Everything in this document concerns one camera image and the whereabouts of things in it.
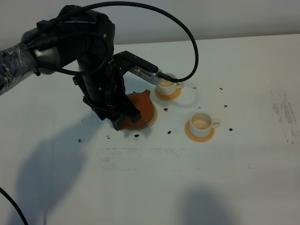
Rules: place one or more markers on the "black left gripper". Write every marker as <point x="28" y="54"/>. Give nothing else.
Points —
<point x="107" y="98"/>

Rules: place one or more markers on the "brown clay teapot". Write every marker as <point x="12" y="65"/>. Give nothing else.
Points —
<point x="143" y="103"/>

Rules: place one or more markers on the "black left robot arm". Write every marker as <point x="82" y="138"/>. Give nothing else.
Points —
<point x="79" y="43"/>

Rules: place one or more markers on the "beige round teapot saucer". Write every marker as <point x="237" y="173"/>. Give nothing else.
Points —
<point x="150" y="119"/>

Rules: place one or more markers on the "far orange round coaster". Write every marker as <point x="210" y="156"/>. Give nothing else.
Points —
<point x="171" y="97"/>

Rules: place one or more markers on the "orange round coaster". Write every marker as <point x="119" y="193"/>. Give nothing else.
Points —
<point x="198" y="139"/>
<point x="171" y="97"/>

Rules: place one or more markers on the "far white teacup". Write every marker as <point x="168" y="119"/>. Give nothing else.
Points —
<point x="167" y="88"/>

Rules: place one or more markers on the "white teacup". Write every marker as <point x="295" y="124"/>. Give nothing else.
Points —
<point x="201" y="125"/>
<point x="167" y="88"/>

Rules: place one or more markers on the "near orange round coaster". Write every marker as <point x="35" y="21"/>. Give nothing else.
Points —
<point x="198" y="139"/>

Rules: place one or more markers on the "near white teacup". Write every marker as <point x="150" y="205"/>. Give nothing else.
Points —
<point x="201" y="125"/>

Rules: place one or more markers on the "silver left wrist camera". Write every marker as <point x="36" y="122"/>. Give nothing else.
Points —
<point x="149" y="77"/>

